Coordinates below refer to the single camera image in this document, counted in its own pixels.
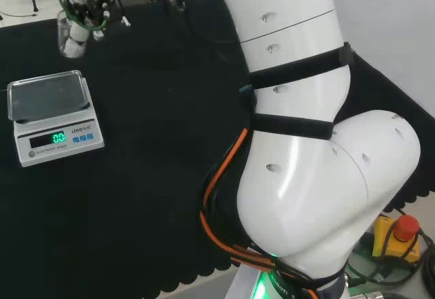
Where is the black bench cloth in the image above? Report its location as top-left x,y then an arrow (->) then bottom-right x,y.
0,0 -> 435,299

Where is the yellow stop button box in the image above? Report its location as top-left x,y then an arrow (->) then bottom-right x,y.
372,214 -> 422,265

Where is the orange cable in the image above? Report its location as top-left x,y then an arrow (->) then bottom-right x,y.
199,127 -> 324,289

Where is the clear glass beaker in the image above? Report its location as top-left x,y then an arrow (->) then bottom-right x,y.
56,10 -> 88,58

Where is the green cable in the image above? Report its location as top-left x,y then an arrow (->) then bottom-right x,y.
56,0 -> 110,31

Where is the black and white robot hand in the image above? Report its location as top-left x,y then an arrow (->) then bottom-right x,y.
63,0 -> 132,58

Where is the white electronic balance steel pan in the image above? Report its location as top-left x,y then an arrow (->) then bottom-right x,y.
7,70 -> 105,168

